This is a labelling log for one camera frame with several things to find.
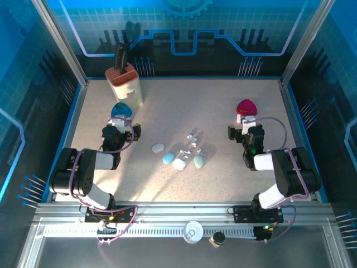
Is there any white square charging case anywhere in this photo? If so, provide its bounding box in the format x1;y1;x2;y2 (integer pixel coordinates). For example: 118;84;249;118
172;157;187;171

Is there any blue lid yogurt cup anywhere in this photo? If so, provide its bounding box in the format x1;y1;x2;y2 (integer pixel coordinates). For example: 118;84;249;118
110;102;133;126

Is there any cream knife block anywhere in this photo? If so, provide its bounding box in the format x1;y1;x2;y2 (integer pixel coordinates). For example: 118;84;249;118
105;61;143;111

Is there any small jar black lid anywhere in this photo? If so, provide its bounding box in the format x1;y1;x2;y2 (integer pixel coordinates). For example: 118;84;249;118
210;231;226;248

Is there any silver tin can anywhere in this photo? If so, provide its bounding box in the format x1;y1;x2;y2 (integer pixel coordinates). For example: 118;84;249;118
182;220;204;245

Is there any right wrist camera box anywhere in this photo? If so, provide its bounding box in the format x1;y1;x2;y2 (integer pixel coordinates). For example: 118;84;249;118
240;114;257;135

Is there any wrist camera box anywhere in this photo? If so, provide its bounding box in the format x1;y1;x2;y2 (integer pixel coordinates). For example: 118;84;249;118
240;114;257;135
109;116;132;134

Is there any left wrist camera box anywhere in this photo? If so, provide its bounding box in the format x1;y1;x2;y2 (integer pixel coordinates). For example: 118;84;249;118
109;116;132;134

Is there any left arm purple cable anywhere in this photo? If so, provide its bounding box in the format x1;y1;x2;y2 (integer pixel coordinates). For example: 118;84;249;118
68;116;139;246

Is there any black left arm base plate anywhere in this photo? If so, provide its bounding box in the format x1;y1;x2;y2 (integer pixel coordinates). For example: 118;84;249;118
84;205;138;223

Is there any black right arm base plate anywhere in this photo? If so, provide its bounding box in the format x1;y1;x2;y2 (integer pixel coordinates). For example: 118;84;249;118
233;205;284;223

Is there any black handled knife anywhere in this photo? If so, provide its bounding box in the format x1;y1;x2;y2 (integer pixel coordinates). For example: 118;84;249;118
114;43;126;76
119;51;129;75

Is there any aluminium frame rail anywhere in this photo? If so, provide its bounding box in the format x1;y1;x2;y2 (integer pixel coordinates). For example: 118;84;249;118
33;201;335;224

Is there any white slotted cable tray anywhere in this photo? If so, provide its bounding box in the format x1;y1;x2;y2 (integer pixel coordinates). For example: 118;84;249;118
43;225;257;238

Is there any aluminium frame post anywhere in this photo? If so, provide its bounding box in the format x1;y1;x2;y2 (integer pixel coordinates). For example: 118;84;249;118
280;0;335;86
30;0;89;86

